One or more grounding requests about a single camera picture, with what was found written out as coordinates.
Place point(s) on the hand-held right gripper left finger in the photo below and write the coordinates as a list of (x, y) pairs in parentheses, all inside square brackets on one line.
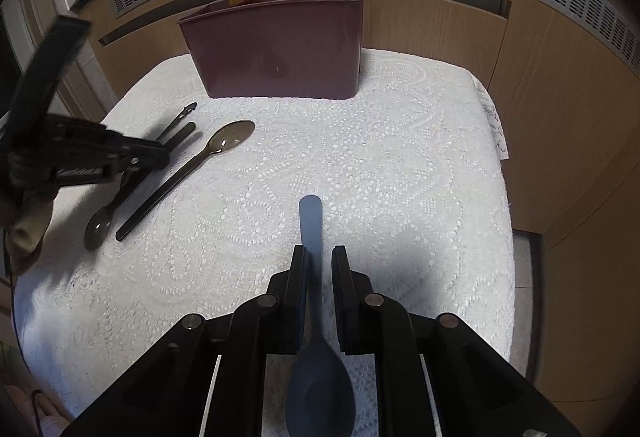
[(302, 277)]

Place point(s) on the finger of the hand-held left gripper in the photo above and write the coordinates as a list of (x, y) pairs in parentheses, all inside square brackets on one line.
[(147, 156), (55, 62)]

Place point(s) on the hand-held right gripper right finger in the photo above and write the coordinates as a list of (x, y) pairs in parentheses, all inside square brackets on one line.
[(341, 277)]

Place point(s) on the small dark spoon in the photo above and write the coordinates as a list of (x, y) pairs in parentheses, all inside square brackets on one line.
[(98, 229), (184, 113)]

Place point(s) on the blue plastic spoon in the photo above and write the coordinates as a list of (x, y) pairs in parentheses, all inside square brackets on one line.
[(320, 382)]

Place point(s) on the maroon plastic container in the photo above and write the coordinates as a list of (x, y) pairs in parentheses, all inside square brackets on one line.
[(280, 52)]

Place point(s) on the white lace tablecloth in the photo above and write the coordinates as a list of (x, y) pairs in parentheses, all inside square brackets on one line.
[(350, 157)]

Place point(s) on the short grey vent grille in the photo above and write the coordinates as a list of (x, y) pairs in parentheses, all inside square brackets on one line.
[(590, 12)]

